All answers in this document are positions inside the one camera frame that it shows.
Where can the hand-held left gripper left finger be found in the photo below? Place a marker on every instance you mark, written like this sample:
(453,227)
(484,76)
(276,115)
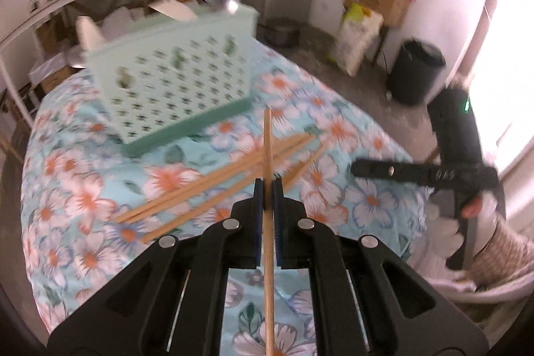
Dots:
(258,222)

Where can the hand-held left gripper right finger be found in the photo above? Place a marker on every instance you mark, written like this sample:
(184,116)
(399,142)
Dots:
(278,222)

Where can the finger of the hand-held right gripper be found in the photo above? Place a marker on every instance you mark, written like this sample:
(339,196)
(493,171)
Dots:
(396,170)

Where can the green perforated utensil holder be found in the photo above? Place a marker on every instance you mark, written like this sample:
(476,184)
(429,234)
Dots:
(175,89)

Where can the person's right forearm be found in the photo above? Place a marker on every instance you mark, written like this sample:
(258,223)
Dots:
(504,251)

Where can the person's right hand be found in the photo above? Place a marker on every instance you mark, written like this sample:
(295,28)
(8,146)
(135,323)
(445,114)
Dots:
(473,208)

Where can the black trash bin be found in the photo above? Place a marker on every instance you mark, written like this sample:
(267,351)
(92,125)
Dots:
(417,72)

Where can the yellow and white rice bag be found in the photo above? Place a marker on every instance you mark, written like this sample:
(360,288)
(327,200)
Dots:
(354,43)

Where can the large cardboard box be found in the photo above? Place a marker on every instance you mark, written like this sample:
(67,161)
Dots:
(388,5)

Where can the blue floral tablecloth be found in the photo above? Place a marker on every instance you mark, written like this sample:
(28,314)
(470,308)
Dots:
(104,214)

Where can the grey rice cooker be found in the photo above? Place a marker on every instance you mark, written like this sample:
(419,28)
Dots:
(283,32)

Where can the brown cardboard box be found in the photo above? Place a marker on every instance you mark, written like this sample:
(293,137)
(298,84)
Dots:
(58,83)

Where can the grey flat box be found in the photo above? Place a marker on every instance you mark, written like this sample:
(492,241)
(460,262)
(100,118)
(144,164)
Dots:
(44,66)

